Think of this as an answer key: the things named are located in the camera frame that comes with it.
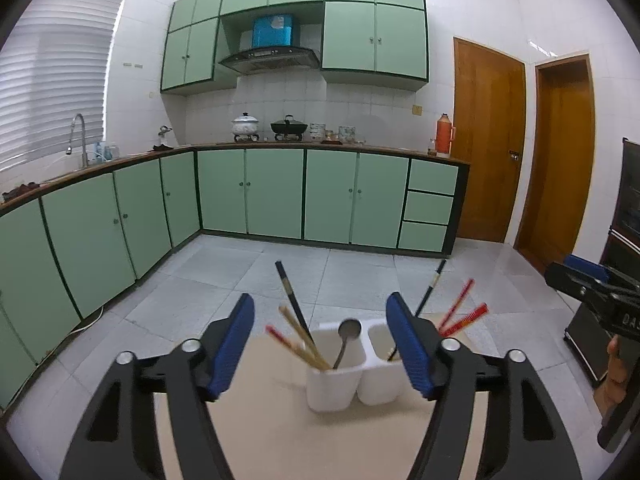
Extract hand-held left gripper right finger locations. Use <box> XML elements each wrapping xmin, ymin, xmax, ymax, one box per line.
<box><xmin>386</xmin><ymin>291</ymin><xmax>583</xmax><ymax>480</ymax></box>

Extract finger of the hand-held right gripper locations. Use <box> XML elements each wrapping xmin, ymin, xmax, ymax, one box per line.
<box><xmin>562</xmin><ymin>254</ymin><xmax>613</xmax><ymax>276</ymax></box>
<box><xmin>544</xmin><ymin>261</ymin><xmax>603</xmax><ymax>303</ymax></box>

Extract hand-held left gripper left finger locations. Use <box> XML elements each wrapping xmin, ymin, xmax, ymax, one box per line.
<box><xmin>65</xmin><ymin>292</ymin><xmax>256</xmax><ymax>480</ymax></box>

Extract white plastic utensil container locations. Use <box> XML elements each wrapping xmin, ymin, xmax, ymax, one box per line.
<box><xmin>357</xmin><ymin>321</ymin><xmax>408</xmax><ymax>407</ymax></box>
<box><xmin>305</xmin><ymin>322</ymin><xmax>368</xmax><ymax>413</ymax></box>

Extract red patterned wooden chopstick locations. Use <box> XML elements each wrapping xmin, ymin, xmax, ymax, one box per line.
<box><xmin>442</xmin><ymin>303</ymin><xmax>488</xmax><ymax>339</ymax></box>
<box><xmin>436</xmin><ymin>278</ymin><xmax>476</xmax><ymax>337</ymax></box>

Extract plain wooden chopstick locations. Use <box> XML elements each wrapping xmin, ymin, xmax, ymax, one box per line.
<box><xmin>278</xmin><ymin>306</ymin><xmax>333</xmax><ymax>371</ymax></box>

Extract black chopstick with gold band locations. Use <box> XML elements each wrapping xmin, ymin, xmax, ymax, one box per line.
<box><xmin>275</xmin><ymin>260</ymin><xmax>321</xmax><ymax>361</ymax></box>

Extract person's right hand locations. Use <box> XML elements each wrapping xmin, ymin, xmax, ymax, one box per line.
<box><xmin>602</xmin><ymin>335</ymin><xmax>628</xmax><ymax>413</ymax></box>

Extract metal spoon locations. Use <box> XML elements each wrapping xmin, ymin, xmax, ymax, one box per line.
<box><xmin>332</xmin><ymin>319</ymin><xmax>362</xmax><ymax>371</ymax></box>

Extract narrow brown wooden door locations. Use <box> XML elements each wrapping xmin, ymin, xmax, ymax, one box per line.
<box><xmin>514</xmin><ymin>52</ymin><xmax>597</xmax><ymax>276</ymax></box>

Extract wide brown wooden door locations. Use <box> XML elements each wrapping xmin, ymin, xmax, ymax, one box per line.
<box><xmin>452</xmin><ymin>36</ymin><xmax>528</xmax><ymax>245</ymax></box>

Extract green lower kitchen cabinets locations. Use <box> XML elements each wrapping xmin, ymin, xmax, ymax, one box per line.
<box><xmin>0</xmin><ymin>144</ymin><xmax>471</xmax><ymax>406</ymax></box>

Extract green kitchen cabinets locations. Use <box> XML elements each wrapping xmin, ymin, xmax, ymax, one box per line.
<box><xmin>0</xmin><ymin>144</ymin><xmax>471</xmax><ymax>406</ymax></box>
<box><xmin>160</xmin><ymin>0</ymin><xmax>431</xmax><ymax>95</ymax></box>

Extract orange thermos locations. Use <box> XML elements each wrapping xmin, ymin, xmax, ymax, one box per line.
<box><xmin>434</xmin><ymin>113</ymin><xmax>457</xmax><ymax>156</ymax></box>

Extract white lidded pot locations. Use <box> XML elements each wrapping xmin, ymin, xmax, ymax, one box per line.
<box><xmin>231</xmin><ymin>113</ymin><xmax>261</xmax><ymax>142</ymax></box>

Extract row of glass jars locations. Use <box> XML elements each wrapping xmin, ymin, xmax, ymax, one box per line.
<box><xmin>307</xmin><ymin>122</ymin><xmax>366</xmax><ymax>146</ymax></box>

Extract black wok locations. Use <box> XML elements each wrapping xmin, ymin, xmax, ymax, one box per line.
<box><xmin>270</xmin><ymin>115</ymin><xmax>307</xmax><ymax>141</ymax></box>

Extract metal kitchen faucet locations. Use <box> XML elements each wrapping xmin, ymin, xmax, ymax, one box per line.
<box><xmin>67</xmin><ymin>113</ymin><xmax>90</xmax><ymax>168</ymax></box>

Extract dark items on counter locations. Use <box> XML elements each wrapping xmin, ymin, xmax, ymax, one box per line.
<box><xmin>1</xmin><ymin>182</ymin><xmax>41</xmax><ymax>202</ymax></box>

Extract black range hood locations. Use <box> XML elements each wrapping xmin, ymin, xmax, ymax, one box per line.
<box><xmin>218</xmin><ymin>46</ymin><xmax>322</xmax><ymax>77</ymax></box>

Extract green upper kitchen cabinets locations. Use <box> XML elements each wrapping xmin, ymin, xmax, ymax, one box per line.
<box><xmin>160</xmin><ymin>0</ymin><xmax>431</xmax><ymax>95</ymax></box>

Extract blue box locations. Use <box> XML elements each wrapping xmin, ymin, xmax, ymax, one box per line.
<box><xmin>251</xmin><ymin>14</ymin><xmax>294</xmax><ymax>50</ymax></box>

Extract white window blinds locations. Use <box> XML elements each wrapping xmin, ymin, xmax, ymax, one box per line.
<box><xmin>0</xmin><ymin>0</ymin><xmax>126</xmax><ymax>176</ymax></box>

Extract white floor cable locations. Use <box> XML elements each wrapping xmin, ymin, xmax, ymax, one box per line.
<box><xmin>37</xmin><ymin>305</ymin><xmax>105</xmax><ymax>366</ymax></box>

